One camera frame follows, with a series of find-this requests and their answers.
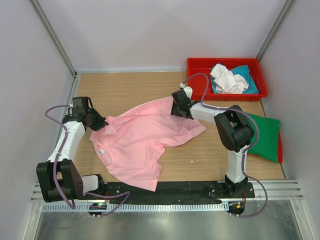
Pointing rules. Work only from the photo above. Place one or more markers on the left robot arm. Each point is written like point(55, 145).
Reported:
point(58, 177)

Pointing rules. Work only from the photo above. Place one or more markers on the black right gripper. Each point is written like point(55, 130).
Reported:
point(180, 105)

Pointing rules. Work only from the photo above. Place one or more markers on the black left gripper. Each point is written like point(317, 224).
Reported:
point(94, 120)

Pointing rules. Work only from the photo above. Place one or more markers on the aluminium frame rail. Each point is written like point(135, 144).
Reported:
point(286, 189)

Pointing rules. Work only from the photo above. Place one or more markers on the white slotted cable duct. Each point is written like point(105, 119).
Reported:
point(96, 207)

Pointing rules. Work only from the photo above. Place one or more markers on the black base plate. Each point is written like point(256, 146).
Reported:
point(169, 191)

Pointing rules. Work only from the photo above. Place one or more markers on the green folded t-shirt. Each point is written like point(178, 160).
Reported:
point(267, 144)

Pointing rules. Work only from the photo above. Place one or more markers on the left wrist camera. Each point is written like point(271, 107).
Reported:
point(81, 104)

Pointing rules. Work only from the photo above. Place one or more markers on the white crumpled t-shirt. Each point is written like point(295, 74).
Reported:
point(225, 82)

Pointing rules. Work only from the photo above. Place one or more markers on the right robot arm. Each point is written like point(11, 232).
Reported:
point(235, 133)

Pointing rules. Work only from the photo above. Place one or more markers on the pink t-shirt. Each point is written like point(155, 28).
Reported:
point(132, 143)

